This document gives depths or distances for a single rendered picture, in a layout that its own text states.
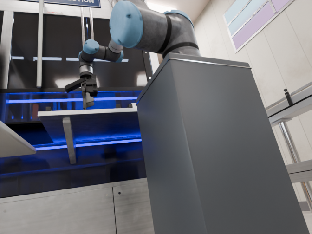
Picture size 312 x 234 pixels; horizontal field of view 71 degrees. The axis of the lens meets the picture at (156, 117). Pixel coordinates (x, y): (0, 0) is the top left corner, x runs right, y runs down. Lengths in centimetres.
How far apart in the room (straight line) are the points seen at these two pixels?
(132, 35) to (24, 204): 101
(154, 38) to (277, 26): 343
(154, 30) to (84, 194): 94
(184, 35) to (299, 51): 308
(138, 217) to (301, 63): 301
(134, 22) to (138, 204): 98
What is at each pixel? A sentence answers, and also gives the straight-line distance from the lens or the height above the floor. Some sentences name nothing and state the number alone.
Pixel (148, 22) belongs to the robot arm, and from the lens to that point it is 64.
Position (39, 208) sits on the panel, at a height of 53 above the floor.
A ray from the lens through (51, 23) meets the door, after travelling 181.
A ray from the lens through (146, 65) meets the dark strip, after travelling 164.
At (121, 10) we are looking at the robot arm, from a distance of 65.
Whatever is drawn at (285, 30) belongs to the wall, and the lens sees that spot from 388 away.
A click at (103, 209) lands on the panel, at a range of 129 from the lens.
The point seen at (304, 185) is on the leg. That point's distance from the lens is 170.
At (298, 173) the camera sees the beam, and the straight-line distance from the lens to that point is 168.
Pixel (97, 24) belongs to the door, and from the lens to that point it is 181.
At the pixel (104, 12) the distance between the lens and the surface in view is 189.
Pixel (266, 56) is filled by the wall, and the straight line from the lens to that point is 399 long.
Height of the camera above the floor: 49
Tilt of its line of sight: 20 degrees up
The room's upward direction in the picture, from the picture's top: 10 degrees counter-clockwise
